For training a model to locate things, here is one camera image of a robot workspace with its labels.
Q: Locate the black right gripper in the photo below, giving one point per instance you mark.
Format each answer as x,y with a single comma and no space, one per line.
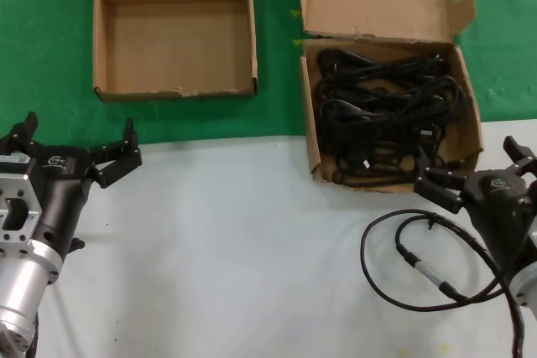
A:
499,207

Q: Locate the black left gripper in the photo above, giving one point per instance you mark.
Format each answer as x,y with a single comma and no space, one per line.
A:
63,182

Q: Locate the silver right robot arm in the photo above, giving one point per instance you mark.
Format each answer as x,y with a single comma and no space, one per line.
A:
526,286

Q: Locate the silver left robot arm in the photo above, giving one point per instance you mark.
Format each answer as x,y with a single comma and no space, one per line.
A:
21,282

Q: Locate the cardboard box with intact lid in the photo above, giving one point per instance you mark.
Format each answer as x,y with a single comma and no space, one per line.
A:
176,39

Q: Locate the green table cloth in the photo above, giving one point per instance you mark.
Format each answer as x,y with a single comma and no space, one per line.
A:
42,39

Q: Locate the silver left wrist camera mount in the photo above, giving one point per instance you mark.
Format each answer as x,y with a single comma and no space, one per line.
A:
17,207

